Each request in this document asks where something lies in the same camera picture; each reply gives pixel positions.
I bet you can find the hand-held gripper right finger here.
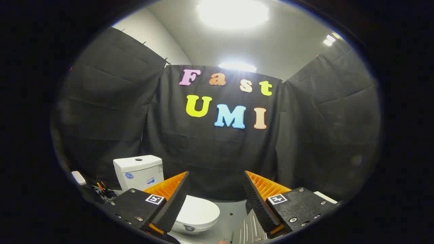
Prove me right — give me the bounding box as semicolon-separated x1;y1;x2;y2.
244;170;339;235

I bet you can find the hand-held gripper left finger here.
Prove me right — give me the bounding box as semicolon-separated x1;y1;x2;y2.
108;171;190;235

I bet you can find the white toilet lid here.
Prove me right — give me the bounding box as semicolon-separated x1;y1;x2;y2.
171;195;220;233

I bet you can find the grey drawer cabinet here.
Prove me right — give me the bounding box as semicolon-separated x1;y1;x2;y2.
232;191;338;244

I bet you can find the black backdrop cloth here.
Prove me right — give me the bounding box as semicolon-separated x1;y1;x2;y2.
51;27;382;204

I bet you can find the white flat device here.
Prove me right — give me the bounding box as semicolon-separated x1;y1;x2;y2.
71;171;87;186

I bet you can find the long ceiling light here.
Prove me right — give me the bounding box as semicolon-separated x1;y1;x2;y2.
218;62;257;73

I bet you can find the large round ceiling light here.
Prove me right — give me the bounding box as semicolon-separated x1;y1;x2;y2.
198;0;270;29

